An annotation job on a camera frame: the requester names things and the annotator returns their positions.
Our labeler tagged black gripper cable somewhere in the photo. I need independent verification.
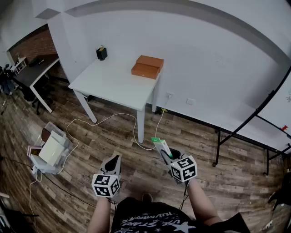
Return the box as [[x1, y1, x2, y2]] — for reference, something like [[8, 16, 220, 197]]
[[106, 197, 119, 212], [179, 182, 189, 210]]

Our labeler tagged black printed t-shirt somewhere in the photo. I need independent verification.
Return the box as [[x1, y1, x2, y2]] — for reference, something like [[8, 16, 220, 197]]
[[110, 197, 251, 233]]

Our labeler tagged large white box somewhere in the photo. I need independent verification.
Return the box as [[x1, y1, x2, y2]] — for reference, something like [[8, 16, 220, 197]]
[[38, 131, 66, 167]]

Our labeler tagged black floor cable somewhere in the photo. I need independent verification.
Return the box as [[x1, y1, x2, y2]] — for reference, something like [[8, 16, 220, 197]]
[[0, 157, 96, 209]]

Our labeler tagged thin white cable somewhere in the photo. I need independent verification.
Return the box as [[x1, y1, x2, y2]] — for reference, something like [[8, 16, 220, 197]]
[[29, 169, 43, 228]]

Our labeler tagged clear plastic bin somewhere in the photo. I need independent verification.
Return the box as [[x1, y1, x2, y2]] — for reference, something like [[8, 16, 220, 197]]
[[29, 122, 74, 175]]

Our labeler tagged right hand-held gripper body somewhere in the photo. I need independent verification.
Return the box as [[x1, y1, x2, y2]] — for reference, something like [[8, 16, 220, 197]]
[[167, 155, 197, 182]]

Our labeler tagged person's right forearm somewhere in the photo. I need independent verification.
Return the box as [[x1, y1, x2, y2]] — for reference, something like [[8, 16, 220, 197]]
[[186, 178, 222, 226]]

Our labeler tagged black item on desk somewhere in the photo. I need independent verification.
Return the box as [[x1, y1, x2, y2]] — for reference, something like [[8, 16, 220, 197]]
[[29, 56, 45, 67]]

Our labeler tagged long white cable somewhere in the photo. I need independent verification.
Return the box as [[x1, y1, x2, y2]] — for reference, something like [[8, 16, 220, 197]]
[[53, 96, 171, 175]]

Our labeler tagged black square holder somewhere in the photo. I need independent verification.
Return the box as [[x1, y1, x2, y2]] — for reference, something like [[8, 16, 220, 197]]
[[95, 46, 108, 61]]

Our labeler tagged black office chair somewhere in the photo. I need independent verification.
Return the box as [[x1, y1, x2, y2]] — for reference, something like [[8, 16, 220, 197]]
[[21, 79, 55, 116]]

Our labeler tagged white table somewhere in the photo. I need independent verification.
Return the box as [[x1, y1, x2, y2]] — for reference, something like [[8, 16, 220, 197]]
[[68, 58, 163, 144]]

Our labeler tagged orange box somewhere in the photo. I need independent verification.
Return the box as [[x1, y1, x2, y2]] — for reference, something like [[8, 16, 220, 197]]
[[131, 55, 164, 80]]

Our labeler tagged person's left forearm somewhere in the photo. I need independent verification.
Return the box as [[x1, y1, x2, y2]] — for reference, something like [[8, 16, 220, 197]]
[[86, 197, 112, 233]]

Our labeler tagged dark desk with white frame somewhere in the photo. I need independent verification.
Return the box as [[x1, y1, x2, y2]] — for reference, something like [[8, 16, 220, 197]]
[[13, 58, 60, 114]]

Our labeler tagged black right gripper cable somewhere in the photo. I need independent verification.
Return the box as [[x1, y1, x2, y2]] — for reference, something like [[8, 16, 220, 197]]
[[179, 182, 189, 210]]

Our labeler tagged small white floor item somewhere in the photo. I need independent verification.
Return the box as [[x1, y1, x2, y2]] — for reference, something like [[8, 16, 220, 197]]
[[262, 219, 273, 232]]

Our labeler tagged dark bag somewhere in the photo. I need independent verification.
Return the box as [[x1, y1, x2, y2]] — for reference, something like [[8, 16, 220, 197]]
[[0, 65, 19, 96]]

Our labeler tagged black metal frame table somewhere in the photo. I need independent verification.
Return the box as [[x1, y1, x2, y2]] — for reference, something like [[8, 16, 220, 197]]
[[212, 66, 291, 177]]

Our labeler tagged small white shelf rack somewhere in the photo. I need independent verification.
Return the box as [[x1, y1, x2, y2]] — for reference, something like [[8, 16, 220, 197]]
[[12, 56, 27, 74]]

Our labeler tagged pink bordered book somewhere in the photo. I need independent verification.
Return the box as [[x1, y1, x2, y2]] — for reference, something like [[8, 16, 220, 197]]
[[26, 145, 43, 157]]

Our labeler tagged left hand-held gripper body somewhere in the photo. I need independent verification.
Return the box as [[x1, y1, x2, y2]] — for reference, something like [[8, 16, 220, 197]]
[[91, 169, 123, 198]]

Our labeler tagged brown flat item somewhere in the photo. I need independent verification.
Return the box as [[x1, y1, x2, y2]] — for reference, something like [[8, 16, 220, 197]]
[[41, 128, 52, 143]]

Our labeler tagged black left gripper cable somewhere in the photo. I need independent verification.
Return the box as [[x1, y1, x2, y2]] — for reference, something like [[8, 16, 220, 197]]
[[106, 197, 119, 212]]

